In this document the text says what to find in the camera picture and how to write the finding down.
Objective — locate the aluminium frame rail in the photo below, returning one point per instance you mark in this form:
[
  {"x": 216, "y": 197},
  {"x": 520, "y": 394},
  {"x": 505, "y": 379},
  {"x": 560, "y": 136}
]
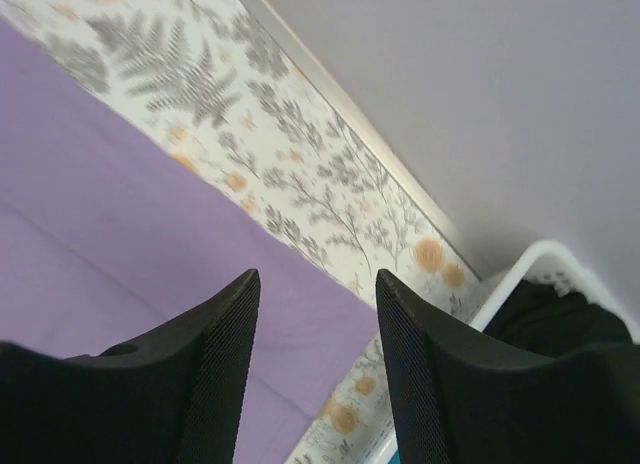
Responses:
[{"x": 322, "y": 80}]

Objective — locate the floral patterned table mat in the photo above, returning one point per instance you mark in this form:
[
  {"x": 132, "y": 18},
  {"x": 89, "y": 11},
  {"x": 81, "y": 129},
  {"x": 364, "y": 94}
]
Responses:
[{"x": 206, "y": 82}]

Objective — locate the white plastic laundry basket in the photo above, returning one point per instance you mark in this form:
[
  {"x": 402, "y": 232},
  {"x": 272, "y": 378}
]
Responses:
[{"x": 547, "y": 262}]

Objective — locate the purple t shirt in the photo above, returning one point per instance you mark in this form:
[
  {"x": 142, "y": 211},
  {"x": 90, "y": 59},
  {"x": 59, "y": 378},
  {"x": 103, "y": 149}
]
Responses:
[{"x": 104, "y": 237}]

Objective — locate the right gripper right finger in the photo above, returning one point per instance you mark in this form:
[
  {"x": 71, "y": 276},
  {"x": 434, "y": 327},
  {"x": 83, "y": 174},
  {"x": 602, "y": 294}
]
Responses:
[{"x": 461, "y": 396}]

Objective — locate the black t shirt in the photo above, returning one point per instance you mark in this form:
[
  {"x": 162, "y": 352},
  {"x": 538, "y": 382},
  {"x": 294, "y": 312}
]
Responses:
[{"x": 537, "y": 319}]

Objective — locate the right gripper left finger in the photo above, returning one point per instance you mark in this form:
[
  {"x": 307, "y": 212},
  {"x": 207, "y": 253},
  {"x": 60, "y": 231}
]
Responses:
[{"x": 171, "y": 395}]

